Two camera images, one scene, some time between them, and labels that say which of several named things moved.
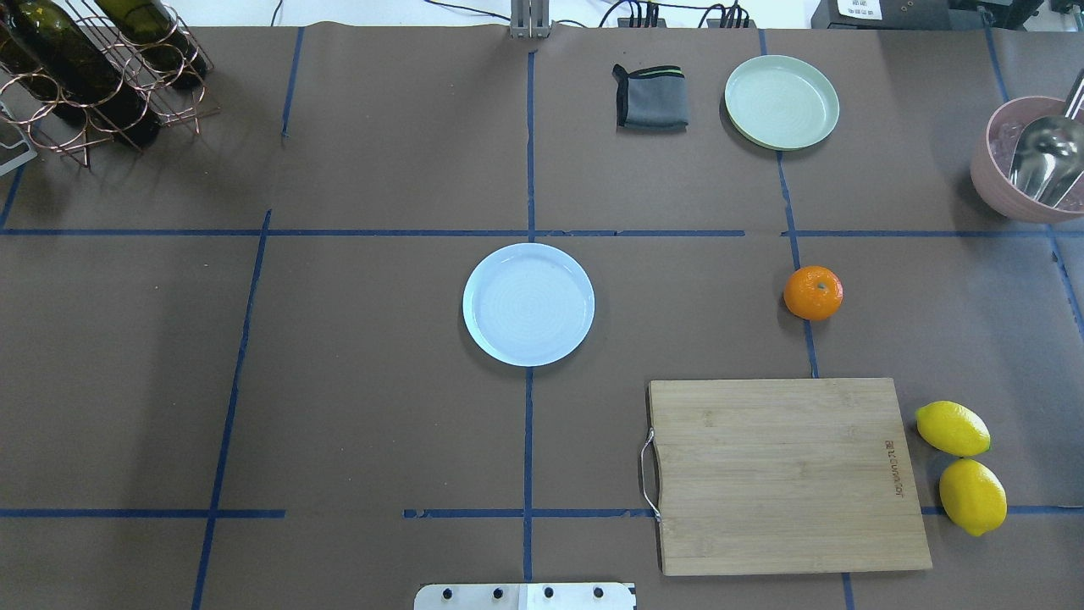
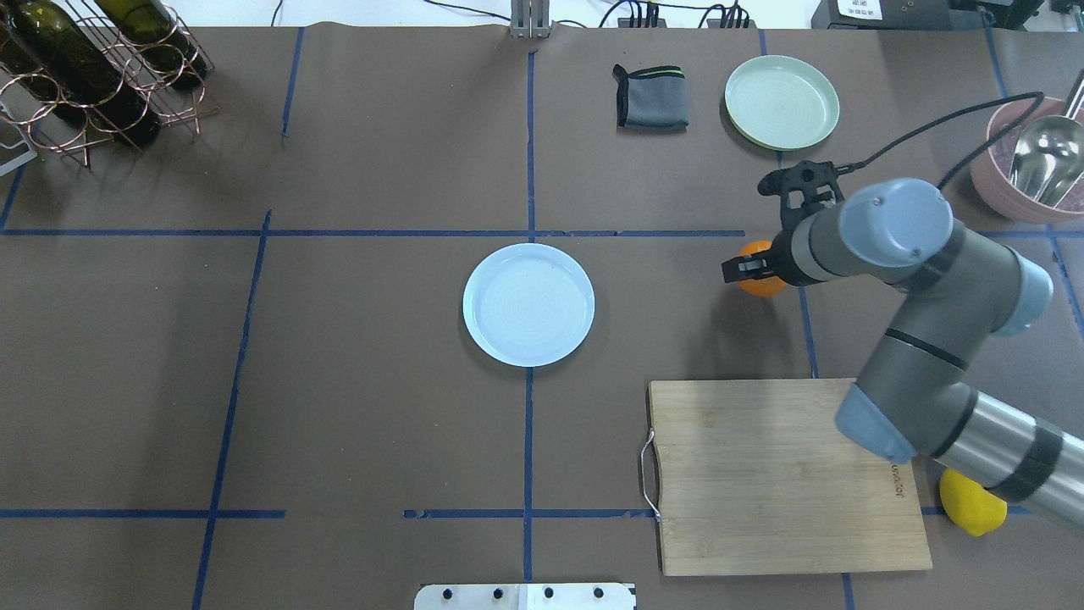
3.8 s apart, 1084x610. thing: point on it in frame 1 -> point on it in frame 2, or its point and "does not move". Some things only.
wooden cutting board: (783, 476) does not move
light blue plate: (528, 304) does not move
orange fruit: (813, 292) -> (764, 287)
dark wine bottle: (65, 58) does not move
